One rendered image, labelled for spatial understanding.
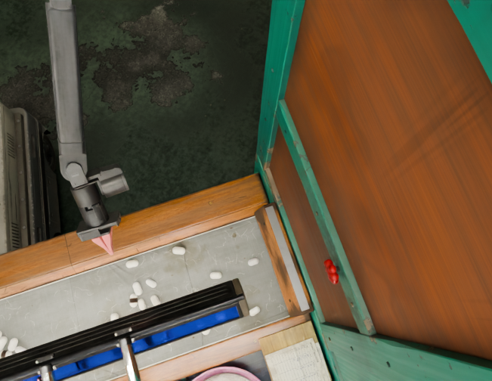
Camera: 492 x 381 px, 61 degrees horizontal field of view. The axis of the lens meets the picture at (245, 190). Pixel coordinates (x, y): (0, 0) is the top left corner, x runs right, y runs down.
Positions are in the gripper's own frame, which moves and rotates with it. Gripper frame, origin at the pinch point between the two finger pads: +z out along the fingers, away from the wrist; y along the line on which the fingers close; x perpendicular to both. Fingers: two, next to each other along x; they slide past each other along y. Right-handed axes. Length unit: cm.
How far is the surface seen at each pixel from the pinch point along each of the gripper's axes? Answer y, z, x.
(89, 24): -7, -53, 156
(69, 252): -13.6, 2.3, 10.7
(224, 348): 20.7, 31.0, -13.3
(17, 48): -46, -50, 154
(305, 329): 43, 32, -15
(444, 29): 46, -47, -71
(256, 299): 32.7, 25.3, -5.3
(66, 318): -19.0, 17.1, 1.6
